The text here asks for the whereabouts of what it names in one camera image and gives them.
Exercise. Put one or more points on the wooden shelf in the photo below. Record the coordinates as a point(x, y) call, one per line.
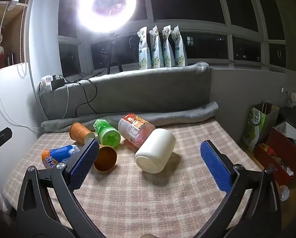
point(12, 29)

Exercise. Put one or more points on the white plastic jar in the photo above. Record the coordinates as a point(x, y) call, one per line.
point(155, 151)

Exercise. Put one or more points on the gold paper cup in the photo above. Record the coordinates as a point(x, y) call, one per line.
point(105, 157)

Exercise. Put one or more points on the black tripod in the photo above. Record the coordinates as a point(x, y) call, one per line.
point(112, 44)

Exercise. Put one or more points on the rolled grey towel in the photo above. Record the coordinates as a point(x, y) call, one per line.
point(187, 115)

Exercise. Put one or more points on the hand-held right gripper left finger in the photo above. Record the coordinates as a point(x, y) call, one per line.
point(84, 164)

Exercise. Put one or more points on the white power strip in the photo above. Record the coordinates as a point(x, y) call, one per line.
point(46, 81)

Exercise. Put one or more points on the white clip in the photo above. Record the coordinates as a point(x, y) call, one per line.
point(14, 1)

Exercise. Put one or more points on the white and green pouch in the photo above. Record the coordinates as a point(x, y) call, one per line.
point(155, 54)
point(167, 53)
point(143, 54)
point(179, 53)

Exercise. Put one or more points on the green plastic bottle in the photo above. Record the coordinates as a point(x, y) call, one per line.
point(108, 133)

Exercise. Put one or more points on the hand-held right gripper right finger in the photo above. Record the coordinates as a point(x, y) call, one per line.
point(216, 164)

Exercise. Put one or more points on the green paper bag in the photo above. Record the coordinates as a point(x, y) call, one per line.
point(256, 126)

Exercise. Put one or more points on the black power adapter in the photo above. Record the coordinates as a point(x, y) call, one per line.
point(58, 83)

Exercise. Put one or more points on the white window frame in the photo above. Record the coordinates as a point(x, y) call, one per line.
point(200, 28)

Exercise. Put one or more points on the red cardboard box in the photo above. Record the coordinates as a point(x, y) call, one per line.
point(277, 158)

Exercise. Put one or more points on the blue and orange can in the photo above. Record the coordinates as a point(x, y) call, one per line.
point(56, 155)

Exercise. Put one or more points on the orange paper cup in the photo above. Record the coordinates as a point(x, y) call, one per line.
point(79, 131)

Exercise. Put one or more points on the black bag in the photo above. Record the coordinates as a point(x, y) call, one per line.
point(292, 116)

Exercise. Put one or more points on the plaid tablecloth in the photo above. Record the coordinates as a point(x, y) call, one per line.
point(138, 198)

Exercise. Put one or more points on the clear bottle with red label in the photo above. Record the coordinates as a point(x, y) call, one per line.
point(131, 126)

